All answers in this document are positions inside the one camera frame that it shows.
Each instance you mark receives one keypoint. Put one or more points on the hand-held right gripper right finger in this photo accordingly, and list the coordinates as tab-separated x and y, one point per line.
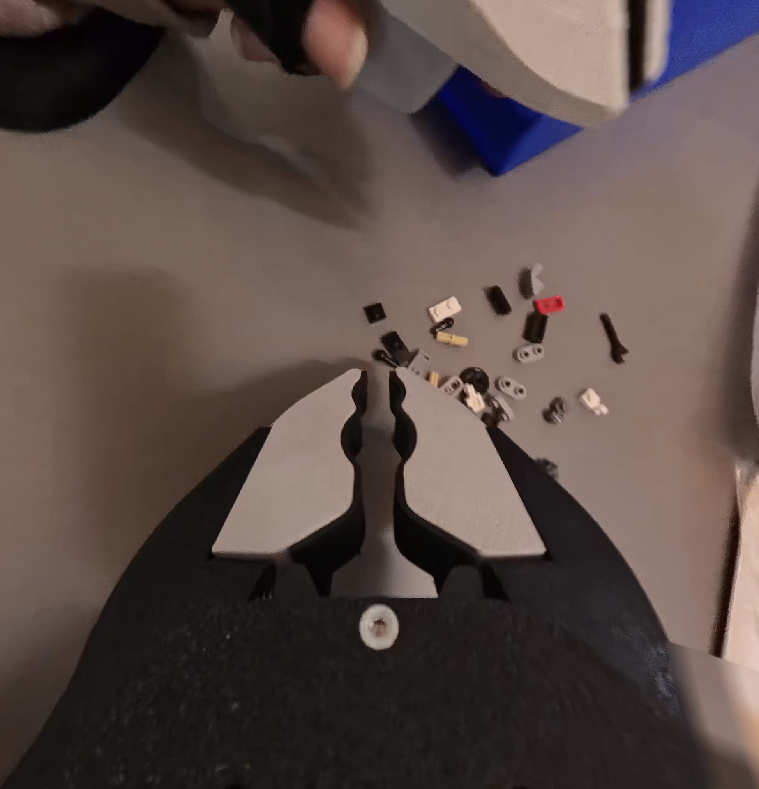
465	487

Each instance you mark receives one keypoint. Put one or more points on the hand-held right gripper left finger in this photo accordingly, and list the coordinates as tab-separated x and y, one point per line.
287	487

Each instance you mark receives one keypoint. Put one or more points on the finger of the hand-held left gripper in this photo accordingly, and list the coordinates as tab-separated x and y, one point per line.
509	55
656	37

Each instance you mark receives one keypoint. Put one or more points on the person's left forearm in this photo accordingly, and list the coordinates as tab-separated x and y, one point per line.
108	9

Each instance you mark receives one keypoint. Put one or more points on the grey desk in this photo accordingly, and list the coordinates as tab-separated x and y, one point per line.
170	246

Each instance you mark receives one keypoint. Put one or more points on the person's left hand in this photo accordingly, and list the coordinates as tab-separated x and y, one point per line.
336	43

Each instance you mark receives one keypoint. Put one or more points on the small blue plastic bin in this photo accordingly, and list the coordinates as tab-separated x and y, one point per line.
521	135

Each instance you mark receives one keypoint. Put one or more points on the pile of loose toy bricks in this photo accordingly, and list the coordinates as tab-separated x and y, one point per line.
444	308

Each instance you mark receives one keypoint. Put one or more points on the black lever brick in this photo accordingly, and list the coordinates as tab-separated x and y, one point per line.
613	339

